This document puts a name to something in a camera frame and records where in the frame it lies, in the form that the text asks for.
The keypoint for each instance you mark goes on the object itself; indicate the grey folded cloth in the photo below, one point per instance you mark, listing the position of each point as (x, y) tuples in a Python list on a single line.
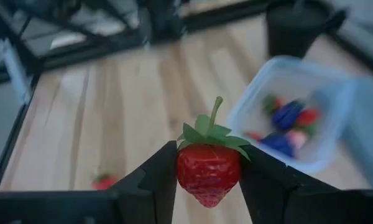
[(370, 130)]

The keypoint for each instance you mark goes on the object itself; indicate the silver aluminium bracket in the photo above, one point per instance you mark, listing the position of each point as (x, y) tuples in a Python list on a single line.
[(15, 71)]

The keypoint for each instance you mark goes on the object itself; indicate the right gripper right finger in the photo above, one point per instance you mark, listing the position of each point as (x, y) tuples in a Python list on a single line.
[(267, 193)]

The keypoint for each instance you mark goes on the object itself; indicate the clear plastic tupperware container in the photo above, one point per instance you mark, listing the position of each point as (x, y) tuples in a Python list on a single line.
[(258, 93)]

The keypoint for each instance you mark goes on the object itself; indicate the pink toy peach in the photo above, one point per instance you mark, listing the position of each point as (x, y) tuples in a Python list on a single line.
[(297, 139)]

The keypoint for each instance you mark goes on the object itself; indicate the purple toy eggplant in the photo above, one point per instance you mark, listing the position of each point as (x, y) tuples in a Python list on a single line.
[(286, 115)]

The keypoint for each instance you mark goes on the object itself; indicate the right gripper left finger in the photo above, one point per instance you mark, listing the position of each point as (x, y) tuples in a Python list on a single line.
[(149, 199)]

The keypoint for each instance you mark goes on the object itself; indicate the black aluminium table frame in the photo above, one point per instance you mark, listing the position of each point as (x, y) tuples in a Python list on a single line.
[(90, 53)]

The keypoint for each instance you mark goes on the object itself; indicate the black plant pot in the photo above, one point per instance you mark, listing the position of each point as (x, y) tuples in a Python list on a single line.
[(295, 31)]

